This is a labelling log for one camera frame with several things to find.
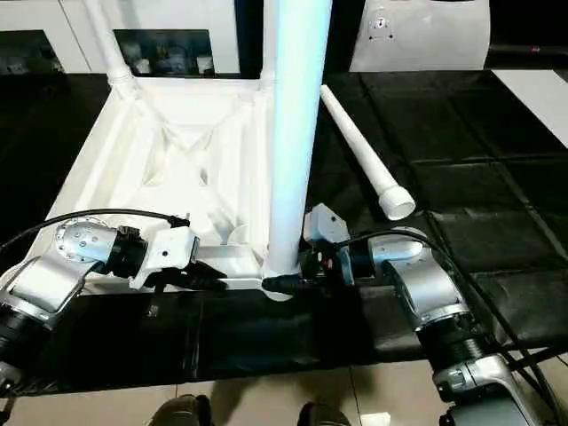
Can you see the white plastic table top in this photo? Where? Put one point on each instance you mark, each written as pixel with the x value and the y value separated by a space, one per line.
pixel 177 169

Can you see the white plastic table leg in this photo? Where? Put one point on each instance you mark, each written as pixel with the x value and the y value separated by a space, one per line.
pixel 364 151
pixel 108 40
pixel 293 133
pixel 267 40

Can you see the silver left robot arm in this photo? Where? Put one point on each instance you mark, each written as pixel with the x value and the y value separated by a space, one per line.
pixel 53 271

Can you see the dark left robot foot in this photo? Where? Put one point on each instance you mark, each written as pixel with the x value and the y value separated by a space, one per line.
pixel 182 412

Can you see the dark robot foot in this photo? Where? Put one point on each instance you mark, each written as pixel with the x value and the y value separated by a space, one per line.
pixel 182 412
pixel 324 414

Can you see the dark right robot foot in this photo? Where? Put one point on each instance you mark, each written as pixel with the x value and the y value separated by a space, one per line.
pixel 324 414

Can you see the black work mat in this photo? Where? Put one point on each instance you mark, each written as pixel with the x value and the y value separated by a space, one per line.
pixel 479 195

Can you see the small bottles on shelf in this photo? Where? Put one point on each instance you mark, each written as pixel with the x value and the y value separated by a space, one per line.
pixel 169 58

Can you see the black cabinet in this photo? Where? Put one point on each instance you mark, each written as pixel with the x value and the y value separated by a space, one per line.
pixel 253 31

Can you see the white plastic bag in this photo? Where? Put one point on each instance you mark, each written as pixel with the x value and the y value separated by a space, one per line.
pixel 422 35

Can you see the white flat sheet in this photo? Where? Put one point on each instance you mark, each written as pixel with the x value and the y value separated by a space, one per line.
pixel 537 102

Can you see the white cabinet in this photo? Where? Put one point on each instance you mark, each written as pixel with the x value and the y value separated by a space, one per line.
pixel 53 27

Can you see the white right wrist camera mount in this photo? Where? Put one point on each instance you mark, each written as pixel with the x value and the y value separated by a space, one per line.
pixel 325 226

